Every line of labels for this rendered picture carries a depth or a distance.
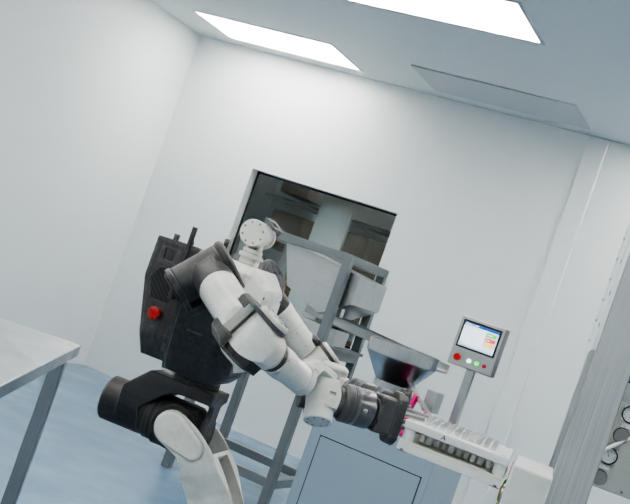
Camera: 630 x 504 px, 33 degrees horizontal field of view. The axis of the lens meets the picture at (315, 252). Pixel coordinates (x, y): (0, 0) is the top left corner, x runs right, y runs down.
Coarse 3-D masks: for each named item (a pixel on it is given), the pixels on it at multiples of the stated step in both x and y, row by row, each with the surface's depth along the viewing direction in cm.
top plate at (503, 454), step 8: (408, 424) 241; (416, 424) 241; (424, 424) 243; (424, 432) 240; (432, 432) 240; (440, 432) 240; (440, 440) 239; (448, 440) 239; (456, 440) 238; (464, 440) 240; (464, 448) 238; (472, 448) 238; (480, 448) 237; (488, 448) 241; (504, 448) 254; (480, 456) 237; (488, 456) 237; (496, 456) 236; (504, 456) 236; (504, 464) 236
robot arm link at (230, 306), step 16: (224, 272) 234; (208, 288) 231; (224, 288) 228; (240, 288) 229; (208, 304) 229; (224, 304) 224; (240, 304) 222; (256, 304) 221; (224, 320) 222; (240, 320) 223; (272, 320) 219; (224, 336) 220; (224, 352) 220; (240, 368) 220
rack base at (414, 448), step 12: (408, 444) 241; (420, 444) 243; (420, 456) 240; (432, 456) 239; (444, 456) 239; (456, 468) 238; (468, 468) 237; (480, 468) 239; (492, 468) 247; (480, 480) 237; (492, 480) 236
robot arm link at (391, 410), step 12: (372, 396) 241; (384, 396) 242; (396, 396) 245; (360, 408) 238; (372, 408) 239; (384, 408) 242; (396, 408) 243; (360, 420) 239; (372, 420) 242; (384, 420) 242; (396, 420) 243; (384, 432) 243; (396, 432) 243
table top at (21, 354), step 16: (0, 320) 310; (0, 336) 281; (16, 336) 290; (32, 336) 301; (48, 336) 312; (0, 352) 256; (16, 352) 264; (32, 352) 273; (48, 352) 282; (64, 352) 292; (0, 368) 236; (16, 368) 243; (32, 368) 250; (48, 368) 271; (0, 384) 219; (16, 384) 234
